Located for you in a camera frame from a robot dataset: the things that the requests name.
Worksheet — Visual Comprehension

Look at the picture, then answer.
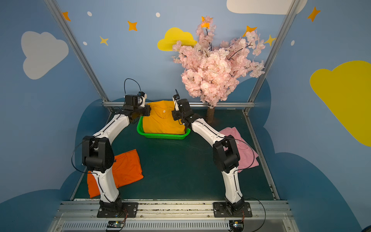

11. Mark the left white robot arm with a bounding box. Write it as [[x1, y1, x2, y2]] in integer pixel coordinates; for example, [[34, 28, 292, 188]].
[[82, 91, 151, 206]]

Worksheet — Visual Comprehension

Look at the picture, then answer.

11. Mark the aluminium frame post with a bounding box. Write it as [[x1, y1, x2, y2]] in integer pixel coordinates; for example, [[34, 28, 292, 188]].
[[44, 0, 112, 111], [243, 0, 301, 116]]

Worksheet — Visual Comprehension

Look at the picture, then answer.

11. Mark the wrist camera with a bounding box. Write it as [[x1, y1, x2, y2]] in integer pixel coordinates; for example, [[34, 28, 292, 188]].
[[138, 91, 147, 107], [173, 94, 180, 111]]

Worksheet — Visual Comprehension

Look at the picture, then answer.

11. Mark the left green circuit board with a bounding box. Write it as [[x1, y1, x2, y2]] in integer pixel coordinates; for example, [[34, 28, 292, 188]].
[[106, 220, 124, 231]]

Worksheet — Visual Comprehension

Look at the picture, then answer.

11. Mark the aluminium front rail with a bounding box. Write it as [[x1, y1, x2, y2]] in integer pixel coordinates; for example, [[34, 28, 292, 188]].
[[48, 199, 299, 232]]

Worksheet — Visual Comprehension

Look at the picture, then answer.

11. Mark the left aluminium frame post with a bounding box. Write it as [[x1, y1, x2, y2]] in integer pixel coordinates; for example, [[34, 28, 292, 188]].
[[44, 0, 112, 111]]

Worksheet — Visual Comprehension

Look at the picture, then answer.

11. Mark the right green circuit board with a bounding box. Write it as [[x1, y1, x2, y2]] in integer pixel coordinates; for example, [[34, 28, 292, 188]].
[[229, 221, 244, 232]]

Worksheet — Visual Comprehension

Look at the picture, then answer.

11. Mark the green plastic basket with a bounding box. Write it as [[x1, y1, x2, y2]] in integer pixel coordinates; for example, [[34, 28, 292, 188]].
[[137, 117, 191, 140]]

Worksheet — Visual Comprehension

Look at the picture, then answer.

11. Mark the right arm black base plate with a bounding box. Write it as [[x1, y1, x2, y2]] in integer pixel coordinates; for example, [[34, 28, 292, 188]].
[[213, 202, 253, 218]]

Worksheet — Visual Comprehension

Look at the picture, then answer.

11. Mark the right aluminium frame post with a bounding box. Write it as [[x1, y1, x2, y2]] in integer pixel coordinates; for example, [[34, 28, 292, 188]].
[[243, 0, 301, 116]]

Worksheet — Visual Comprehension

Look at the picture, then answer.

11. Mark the yellow t-shirt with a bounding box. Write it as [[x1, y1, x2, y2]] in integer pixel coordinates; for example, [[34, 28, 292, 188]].
[[143, 101, 186, 135]]

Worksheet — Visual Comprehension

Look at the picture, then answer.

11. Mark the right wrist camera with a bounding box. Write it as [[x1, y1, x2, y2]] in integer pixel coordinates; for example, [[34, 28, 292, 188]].
[[173, 94, 180, 111]]

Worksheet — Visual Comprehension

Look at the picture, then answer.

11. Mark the aluminium rear frame bar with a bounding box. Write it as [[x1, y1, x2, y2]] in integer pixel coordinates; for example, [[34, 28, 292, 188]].
[[102, 101, 255, 109]]

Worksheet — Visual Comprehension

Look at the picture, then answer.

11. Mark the pink artificial blossom tree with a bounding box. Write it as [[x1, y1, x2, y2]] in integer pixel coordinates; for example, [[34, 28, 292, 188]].
[[173, 16, 265, 123]]

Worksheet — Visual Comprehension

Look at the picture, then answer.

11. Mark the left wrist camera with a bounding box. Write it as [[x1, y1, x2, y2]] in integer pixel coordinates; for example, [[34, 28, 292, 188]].
[[138, 91, 147, 107]]

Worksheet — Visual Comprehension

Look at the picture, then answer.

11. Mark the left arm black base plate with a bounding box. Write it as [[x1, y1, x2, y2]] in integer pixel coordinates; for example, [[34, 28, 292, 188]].
[[97, 202, 138, 218]]

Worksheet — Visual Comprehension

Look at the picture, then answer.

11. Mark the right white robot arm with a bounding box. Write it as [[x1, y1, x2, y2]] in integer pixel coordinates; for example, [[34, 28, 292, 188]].
[[172, 94, 244, 213]]

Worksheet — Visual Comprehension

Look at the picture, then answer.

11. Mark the green circuit board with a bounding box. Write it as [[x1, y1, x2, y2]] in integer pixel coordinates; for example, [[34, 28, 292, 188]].
[[229, 221, 244, 232], [106, 220, 124, 231]]

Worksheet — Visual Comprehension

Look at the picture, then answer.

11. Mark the orange t-shirt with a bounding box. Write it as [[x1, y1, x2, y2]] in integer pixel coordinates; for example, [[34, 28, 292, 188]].
[[87, 149, 144, 198]]

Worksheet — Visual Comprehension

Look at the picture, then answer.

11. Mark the pink t-shirt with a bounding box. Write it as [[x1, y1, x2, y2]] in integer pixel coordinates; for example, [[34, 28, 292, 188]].
[[220, 127, 259, 173]]

